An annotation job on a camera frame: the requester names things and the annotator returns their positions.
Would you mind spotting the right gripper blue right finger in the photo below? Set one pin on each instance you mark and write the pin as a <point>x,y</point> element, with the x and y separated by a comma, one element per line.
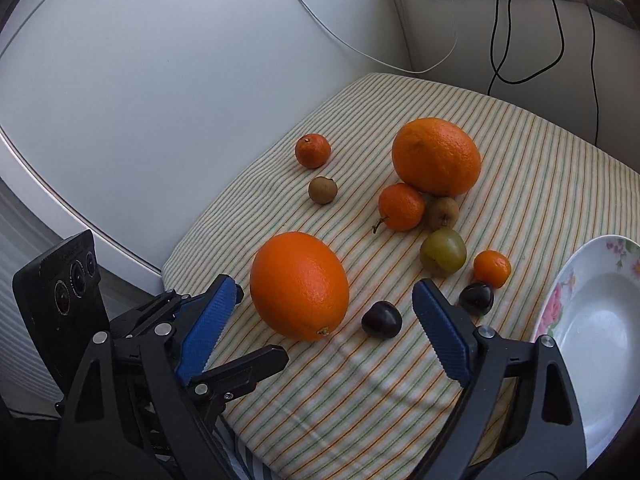
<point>449,330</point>

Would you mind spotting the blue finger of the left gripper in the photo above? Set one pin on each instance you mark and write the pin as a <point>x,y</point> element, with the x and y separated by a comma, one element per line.
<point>212,390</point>

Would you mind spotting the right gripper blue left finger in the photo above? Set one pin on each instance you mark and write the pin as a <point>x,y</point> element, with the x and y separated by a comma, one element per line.
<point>200,322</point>

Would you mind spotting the dark cherry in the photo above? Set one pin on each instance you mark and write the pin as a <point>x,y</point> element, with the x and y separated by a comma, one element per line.
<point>477,299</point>
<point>382,320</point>

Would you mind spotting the small mandarin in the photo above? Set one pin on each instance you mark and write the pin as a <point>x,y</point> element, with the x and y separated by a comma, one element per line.
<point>492,268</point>
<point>312,150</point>

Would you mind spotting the green plum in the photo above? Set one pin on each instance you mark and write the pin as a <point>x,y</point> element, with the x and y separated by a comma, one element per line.
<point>442,253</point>

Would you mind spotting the large orange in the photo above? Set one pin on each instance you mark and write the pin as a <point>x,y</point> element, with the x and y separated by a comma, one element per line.
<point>299,287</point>
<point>436,157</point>

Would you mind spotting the brown longan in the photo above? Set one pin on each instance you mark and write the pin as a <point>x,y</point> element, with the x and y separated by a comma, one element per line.
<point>322,190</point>
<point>443,212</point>

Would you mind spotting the mandarin with stem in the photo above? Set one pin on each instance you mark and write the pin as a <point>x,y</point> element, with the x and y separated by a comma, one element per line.
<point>400,208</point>

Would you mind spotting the white floral plate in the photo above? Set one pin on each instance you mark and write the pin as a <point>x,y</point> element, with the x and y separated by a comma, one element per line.
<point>592,313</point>

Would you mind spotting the striped cloth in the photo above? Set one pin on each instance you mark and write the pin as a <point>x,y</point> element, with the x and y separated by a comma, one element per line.
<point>353,406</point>

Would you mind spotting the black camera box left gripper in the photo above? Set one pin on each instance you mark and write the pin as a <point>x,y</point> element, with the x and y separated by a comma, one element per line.
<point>61,305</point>

